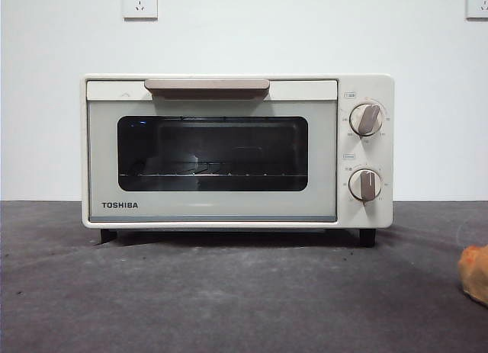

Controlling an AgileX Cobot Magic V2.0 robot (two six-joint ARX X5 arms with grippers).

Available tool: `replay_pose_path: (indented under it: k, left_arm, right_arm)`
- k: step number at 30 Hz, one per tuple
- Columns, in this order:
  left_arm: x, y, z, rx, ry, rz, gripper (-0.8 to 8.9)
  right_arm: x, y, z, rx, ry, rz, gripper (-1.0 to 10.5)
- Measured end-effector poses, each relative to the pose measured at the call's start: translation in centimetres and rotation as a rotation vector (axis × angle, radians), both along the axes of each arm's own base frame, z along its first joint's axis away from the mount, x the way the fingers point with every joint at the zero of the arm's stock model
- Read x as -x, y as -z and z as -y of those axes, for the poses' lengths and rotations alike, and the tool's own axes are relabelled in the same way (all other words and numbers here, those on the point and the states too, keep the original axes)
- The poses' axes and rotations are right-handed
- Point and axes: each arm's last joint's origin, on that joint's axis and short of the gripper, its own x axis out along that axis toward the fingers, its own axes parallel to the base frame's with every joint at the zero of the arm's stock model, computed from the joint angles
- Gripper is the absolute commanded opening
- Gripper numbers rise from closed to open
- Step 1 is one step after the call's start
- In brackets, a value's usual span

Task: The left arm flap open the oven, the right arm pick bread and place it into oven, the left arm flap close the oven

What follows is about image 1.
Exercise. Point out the white Toshiba toaster oven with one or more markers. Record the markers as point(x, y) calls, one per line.
point(366, 86)

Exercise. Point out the golden brown bread loaf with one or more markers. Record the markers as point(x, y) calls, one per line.
point(476, 273)

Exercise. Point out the white timer knob, straight pointer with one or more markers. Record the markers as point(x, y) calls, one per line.
point(365, 185)

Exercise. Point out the white temperature knob, tilted pointer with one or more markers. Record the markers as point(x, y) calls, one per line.
point(366, 119)

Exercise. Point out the white wall socket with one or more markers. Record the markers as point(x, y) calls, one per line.
point(478, 4)
point(139, 6)

